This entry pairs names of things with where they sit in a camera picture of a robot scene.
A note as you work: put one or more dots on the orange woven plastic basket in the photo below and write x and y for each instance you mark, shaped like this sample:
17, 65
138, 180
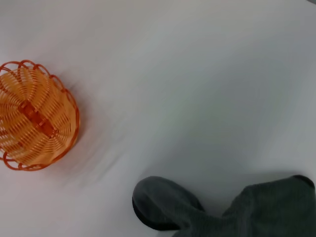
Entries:
37, 116

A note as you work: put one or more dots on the dark grey towel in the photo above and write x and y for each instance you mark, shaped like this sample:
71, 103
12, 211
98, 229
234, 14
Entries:
259, 209

